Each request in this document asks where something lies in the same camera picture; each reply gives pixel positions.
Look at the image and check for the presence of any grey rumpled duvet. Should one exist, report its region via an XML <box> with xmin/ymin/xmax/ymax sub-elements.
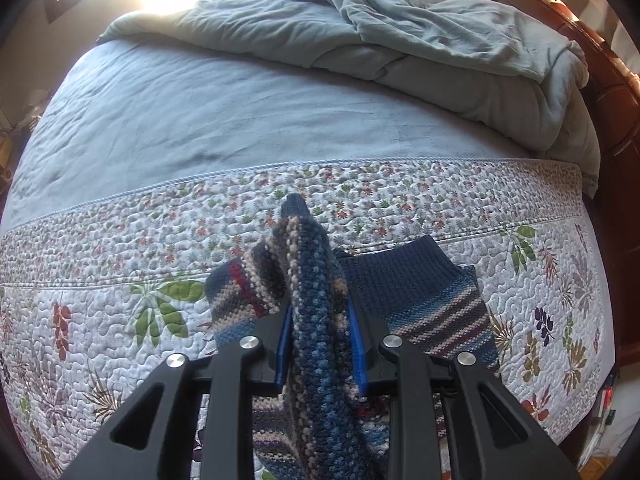
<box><xmin>102</xmin><ymin>0</ymin><xmax>601</xmax><ymax>195</ymax></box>

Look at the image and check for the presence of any brown wooden headboard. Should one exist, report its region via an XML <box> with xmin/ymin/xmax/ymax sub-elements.
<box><xmin>496</xmin><ymin>0</ymin><xmax>640</xmax><ymax>366</ymax></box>

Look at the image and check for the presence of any light blue bed sheet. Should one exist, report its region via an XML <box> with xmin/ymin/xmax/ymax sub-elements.
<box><xmin>1</xmin><ymin>37</ymin><xmax>525</xmax><ymax>230</ymax></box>

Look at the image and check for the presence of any floral quilted bedspread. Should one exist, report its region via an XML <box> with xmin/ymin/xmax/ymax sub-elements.
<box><xmin>1</xmin><ymin>159</ymin><xmax>615</xmax><ymax>479</ymax></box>

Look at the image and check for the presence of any blue striped knit sweater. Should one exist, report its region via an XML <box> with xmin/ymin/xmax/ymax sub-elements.
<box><xmin>205</xmin><ymin>194</ymin><xmax>499</xmax><ymax>479</ymax></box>

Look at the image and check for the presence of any power strip with red switch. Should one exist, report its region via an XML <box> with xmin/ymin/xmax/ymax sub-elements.
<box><xmin>590</xmin><ymin>368</ymin><xmax>618</xmax><ymax>427</ymax></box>

